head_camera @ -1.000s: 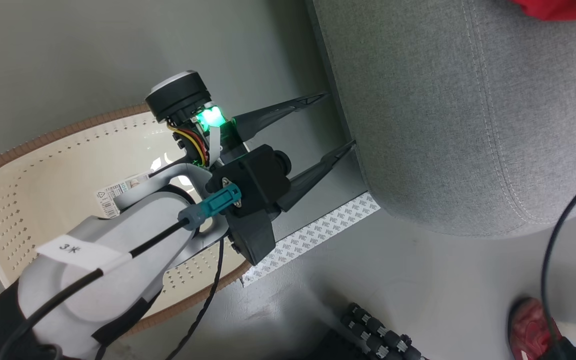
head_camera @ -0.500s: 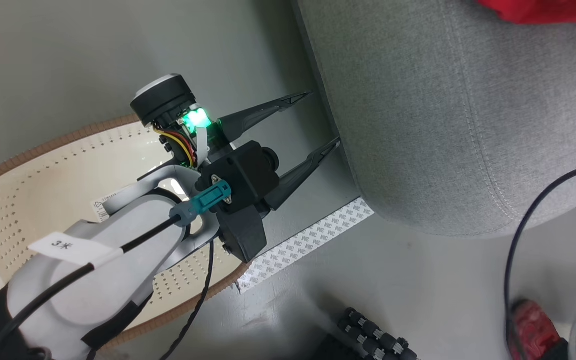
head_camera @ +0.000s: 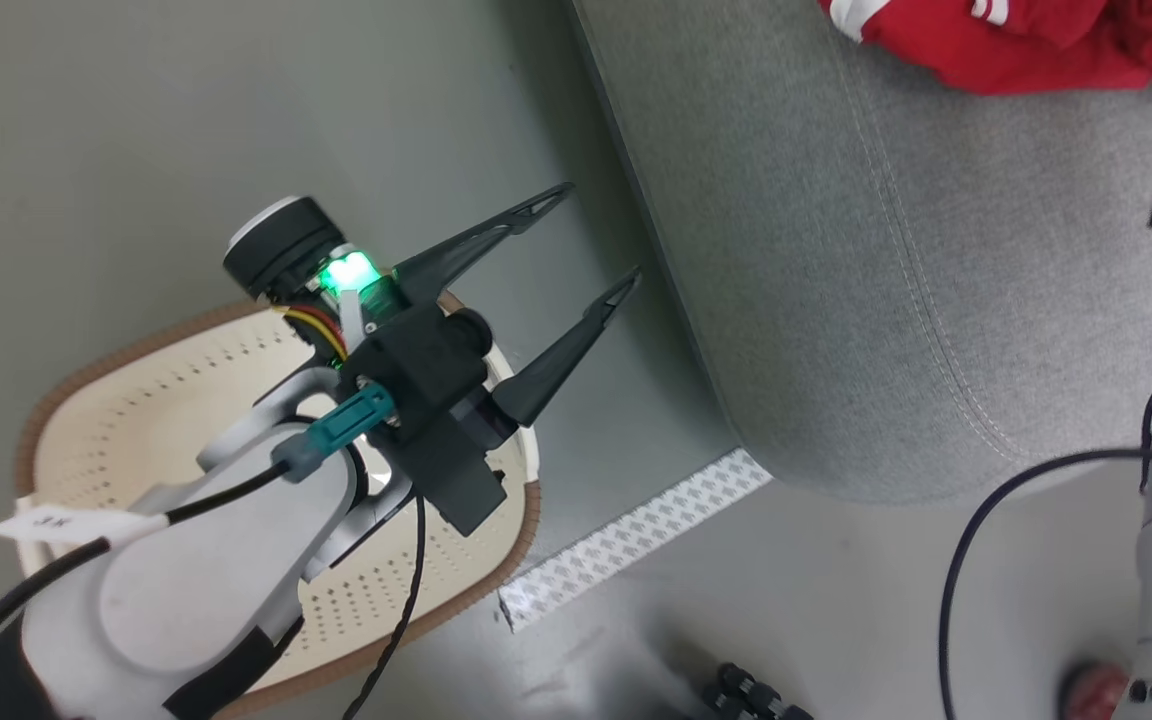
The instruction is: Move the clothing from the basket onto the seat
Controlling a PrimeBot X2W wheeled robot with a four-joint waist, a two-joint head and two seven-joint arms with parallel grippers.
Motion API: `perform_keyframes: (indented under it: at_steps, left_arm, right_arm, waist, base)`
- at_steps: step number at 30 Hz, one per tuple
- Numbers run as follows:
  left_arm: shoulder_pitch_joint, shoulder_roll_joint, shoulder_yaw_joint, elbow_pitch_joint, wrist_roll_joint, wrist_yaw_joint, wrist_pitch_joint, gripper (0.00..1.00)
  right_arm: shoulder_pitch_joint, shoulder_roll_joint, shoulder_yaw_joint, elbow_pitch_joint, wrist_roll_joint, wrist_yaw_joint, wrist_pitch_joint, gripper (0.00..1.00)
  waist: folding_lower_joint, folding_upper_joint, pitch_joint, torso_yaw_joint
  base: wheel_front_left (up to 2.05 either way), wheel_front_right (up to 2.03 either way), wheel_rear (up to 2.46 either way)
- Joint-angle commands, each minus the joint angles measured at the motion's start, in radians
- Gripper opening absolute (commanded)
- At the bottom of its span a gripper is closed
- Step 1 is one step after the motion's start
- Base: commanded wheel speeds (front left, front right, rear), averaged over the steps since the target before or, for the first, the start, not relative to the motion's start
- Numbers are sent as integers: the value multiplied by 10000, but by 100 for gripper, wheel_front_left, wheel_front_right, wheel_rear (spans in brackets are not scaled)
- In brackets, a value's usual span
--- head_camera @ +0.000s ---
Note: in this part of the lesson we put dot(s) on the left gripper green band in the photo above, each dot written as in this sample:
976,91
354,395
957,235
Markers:
281,245

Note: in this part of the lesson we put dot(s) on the grey fabric sofa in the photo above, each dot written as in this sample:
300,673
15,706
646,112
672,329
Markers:
836,250

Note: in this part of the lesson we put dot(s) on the white patterned floor tape strip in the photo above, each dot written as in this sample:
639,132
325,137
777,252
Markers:
636,540

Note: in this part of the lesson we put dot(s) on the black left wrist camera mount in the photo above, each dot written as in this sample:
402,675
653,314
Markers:
436,400

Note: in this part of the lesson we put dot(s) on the red clothing with white stripes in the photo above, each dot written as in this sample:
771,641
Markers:
1026,45

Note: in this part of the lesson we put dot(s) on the red round button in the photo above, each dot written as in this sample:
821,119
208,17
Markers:
1094,692

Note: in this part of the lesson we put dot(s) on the black roller base wheel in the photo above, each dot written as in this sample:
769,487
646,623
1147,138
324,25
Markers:
751,695

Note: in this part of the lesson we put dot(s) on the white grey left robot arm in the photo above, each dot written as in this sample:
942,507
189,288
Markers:
196,590

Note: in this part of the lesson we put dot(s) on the beige plastic laundry basket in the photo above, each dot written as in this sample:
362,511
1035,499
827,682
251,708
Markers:
116,440

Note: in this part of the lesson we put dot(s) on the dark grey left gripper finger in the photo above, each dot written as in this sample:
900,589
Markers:
566,350

